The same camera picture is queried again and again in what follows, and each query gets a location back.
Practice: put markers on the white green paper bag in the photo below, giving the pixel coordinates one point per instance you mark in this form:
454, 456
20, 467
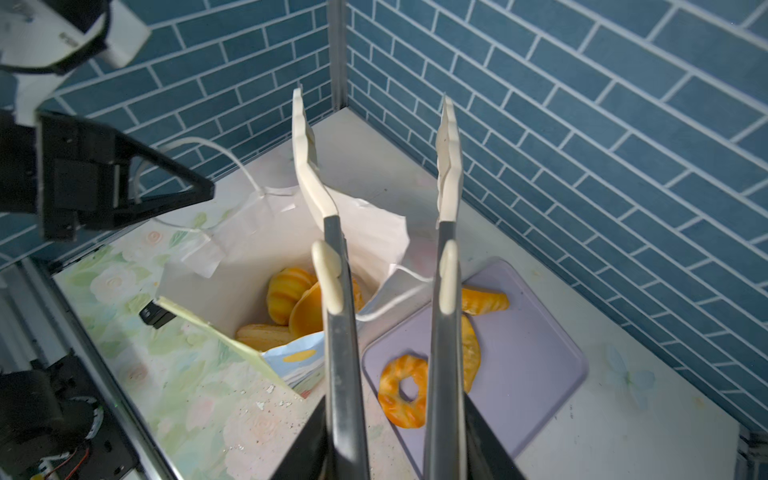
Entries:
250, 281

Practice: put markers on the purple plastic tray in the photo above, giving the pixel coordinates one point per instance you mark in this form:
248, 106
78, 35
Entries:
530, 366

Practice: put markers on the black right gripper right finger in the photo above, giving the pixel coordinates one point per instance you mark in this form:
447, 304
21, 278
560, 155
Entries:
486, 457

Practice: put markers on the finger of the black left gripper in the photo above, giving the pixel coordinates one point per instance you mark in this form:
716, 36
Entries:
117, 181

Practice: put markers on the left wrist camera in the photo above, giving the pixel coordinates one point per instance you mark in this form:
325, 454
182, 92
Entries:
43, 42

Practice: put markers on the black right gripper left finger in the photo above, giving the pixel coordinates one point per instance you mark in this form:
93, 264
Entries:
305, 459

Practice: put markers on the oval fake bread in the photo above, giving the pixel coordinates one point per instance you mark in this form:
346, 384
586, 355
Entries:
471, 353

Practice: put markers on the triangular fake bread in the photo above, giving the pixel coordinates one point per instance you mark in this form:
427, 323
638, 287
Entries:
307, 315

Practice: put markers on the metal kitchen tongs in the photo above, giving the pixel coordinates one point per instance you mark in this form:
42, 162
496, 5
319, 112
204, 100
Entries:
445, 449

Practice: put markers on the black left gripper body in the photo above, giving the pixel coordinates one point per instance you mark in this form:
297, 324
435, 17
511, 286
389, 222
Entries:
20, 177

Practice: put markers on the long twisted fake bread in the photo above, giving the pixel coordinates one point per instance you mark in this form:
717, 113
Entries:
478, 302

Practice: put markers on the small round fake bun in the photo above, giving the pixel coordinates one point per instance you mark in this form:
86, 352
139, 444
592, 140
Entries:
285, 288

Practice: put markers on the braided fake bread loaf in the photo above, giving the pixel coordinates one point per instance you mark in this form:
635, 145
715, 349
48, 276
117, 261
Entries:
262, 337

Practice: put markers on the ring donut fake bread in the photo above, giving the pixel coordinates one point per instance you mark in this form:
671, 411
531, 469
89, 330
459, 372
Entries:
402, 392

